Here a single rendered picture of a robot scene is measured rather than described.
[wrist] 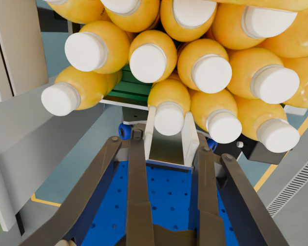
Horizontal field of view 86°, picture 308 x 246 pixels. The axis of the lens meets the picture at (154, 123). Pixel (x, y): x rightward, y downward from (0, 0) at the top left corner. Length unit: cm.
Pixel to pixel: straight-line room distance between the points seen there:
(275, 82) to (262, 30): 6
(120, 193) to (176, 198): 10
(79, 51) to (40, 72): 15
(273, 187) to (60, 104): 214
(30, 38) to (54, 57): 123
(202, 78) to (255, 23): 7
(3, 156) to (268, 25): 69
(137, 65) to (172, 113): 7
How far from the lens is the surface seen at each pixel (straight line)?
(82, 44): 20
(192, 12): 19
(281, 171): 208
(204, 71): 19
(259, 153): 41
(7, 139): 72
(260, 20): 20
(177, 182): 36
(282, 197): 237
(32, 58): 33
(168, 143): 36
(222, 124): 22
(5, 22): 30
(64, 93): 23
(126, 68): 40
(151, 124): 16
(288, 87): 23
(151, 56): 19
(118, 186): 33
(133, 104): 34
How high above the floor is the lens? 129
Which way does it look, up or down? 62 degrees down
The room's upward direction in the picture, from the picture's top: 170 degrees counter-clockwise
